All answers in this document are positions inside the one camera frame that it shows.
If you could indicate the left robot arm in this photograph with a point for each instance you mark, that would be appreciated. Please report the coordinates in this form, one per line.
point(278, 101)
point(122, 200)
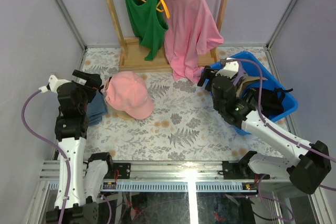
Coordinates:
point(71, 150)

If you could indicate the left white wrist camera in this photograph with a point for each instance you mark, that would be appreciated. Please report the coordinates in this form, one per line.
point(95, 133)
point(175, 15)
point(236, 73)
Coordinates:
point(53, 84)

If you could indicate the aluminium mounting rail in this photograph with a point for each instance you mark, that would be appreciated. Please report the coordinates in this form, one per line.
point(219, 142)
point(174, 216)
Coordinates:
point(209, 177)

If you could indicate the green tank top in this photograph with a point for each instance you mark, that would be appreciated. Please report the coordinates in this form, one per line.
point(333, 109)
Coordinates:
point(147, 24)

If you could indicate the wooden clothes rack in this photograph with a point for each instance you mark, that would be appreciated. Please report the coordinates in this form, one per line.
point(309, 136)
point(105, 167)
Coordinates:
point(132, 54)

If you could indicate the black sport cap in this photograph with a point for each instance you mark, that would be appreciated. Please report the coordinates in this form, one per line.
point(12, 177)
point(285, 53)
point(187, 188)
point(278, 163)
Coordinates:
point(269, 101)

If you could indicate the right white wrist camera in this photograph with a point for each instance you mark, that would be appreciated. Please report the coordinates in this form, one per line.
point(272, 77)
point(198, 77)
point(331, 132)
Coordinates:
point(230, 68)

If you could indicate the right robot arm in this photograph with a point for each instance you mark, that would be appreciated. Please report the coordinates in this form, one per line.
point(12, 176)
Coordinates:
point(306, 164)

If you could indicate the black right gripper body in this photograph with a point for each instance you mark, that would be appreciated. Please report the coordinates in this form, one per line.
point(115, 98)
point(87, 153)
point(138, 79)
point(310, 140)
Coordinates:
point(217, 106)

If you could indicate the beige sport cap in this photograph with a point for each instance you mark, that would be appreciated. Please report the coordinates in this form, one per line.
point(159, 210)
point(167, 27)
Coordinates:
point(244, 83)

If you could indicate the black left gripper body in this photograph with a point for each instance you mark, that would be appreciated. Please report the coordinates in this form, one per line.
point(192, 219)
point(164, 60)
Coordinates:
point(87, 79)

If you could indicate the purple cap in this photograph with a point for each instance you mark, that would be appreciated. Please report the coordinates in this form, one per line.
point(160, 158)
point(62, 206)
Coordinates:
point(240, 74)

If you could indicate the pink t-shirt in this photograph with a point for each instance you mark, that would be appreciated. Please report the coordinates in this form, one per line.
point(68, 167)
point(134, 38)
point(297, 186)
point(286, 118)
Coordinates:
point(192, 32)

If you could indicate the folded blue cloth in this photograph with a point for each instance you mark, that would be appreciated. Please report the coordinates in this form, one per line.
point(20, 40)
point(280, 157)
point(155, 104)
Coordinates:
point(96, 109)

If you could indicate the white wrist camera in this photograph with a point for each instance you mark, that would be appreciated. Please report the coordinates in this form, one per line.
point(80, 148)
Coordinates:
point(53, 84)
point(230, 68)

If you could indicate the pink cap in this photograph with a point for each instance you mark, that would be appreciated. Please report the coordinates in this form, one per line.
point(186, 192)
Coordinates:
point(127, 92)

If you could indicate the wooden hat stand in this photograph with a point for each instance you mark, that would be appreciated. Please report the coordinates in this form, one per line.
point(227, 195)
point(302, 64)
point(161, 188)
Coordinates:
point(123, 115)

